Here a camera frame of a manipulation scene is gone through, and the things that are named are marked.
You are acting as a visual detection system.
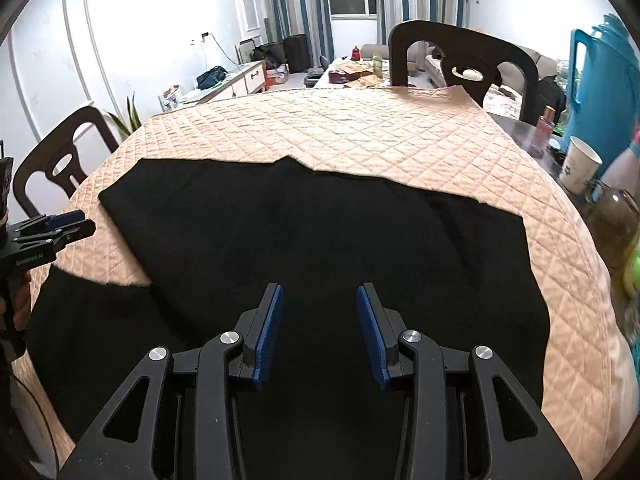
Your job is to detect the black pants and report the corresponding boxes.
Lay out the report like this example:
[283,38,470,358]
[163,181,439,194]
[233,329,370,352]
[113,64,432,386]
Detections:
[25,156,551,480]

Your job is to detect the white low cabinet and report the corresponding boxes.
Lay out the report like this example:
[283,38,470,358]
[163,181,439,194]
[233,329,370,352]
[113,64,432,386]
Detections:
[177,60,268,107]

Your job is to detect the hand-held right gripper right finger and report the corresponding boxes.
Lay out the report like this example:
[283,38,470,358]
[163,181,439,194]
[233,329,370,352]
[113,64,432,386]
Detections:
[356,282,583,480]

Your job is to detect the dark wooden chair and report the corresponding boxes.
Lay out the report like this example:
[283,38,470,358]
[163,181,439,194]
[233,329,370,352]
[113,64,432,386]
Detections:
[12,106,121,218]
[389,20,540,123]

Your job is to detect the small pink bottle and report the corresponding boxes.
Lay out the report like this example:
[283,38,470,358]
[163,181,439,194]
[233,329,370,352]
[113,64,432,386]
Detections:
[530,105,557,158]

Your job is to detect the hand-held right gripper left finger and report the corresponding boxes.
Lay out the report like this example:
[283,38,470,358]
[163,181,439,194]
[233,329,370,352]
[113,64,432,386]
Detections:
[62,282,284,480]

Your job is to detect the glass jug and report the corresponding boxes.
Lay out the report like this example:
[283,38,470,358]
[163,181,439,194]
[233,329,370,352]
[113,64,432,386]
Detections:
[585,180,640,267]

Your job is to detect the person's left hand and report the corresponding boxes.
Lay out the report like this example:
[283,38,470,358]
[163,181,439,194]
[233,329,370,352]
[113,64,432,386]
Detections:
[0,272,32,333]

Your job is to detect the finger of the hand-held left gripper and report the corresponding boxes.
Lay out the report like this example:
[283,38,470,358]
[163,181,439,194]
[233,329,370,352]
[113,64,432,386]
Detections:
[12,218,97,251]
[10,211,87,235]

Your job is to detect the peach quilted blanket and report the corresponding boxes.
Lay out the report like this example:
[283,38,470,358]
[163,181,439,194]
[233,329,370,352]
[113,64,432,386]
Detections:
[10,85,636,468]

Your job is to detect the white paper cup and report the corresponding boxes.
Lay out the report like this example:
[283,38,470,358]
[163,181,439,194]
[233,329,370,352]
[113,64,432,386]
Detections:
[559,136,603,195]

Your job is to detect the box of small packets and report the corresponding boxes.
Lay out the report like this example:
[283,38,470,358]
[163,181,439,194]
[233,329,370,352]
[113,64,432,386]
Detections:
[158,85,182,112]

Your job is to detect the wall charger with cable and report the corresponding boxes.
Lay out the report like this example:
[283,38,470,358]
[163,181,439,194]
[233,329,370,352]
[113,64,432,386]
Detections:
[200,31,242,66]

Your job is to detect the leaning picture frame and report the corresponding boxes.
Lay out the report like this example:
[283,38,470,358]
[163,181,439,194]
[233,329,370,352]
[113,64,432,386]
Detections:
[235,37,262,66]

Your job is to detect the black bag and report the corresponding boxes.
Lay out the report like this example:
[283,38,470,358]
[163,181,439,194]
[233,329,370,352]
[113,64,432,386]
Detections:
[250,42,286,69]

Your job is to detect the blue plastic thermos jug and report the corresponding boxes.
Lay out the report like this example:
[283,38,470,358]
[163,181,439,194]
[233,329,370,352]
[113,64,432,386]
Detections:
[569,12,640,161]

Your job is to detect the black suitcase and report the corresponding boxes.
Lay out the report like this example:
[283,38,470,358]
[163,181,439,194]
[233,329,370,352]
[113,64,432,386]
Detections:
[284,34,309,74]

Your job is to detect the cluttered coffee table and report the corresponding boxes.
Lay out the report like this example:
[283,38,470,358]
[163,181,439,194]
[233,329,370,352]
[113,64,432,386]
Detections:
[314,56,401,90]

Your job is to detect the green round object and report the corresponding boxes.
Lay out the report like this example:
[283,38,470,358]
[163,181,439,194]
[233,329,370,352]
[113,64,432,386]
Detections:
[621,254,640,302]

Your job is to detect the green potted plant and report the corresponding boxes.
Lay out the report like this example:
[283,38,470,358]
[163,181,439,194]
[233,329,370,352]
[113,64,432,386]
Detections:
[102,92,144,142]

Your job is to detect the dark teal bag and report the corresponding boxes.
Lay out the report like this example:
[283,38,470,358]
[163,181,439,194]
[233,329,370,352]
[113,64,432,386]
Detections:
[196,66,229,90]

